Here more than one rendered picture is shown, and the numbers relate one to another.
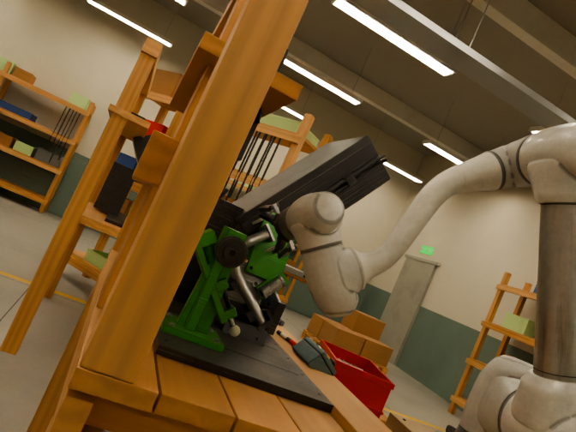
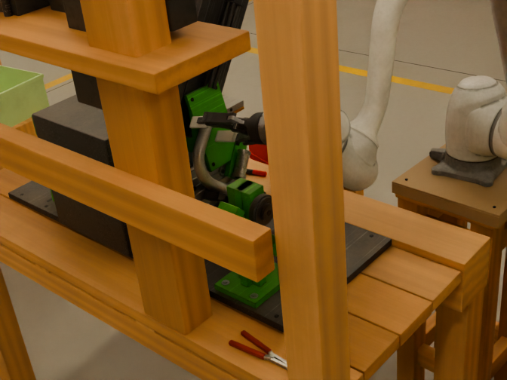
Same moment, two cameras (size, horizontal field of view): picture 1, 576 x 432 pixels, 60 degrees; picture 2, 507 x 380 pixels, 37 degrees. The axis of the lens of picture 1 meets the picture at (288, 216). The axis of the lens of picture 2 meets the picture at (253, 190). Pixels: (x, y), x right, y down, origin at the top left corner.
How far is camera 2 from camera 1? 115 cm
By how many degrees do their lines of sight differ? 43
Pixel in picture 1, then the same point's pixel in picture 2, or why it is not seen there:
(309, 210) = not seen: hidden behind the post
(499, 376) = (473, 110)
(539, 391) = not seen: outside the picture
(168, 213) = (327, 295)
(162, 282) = (340, 329)
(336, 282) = (364, 169)
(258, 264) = (216, 154)
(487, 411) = (476, 143)
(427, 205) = (391, 41)
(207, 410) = (385, 350)
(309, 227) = not seen: hidden behind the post
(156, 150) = (261, 251)
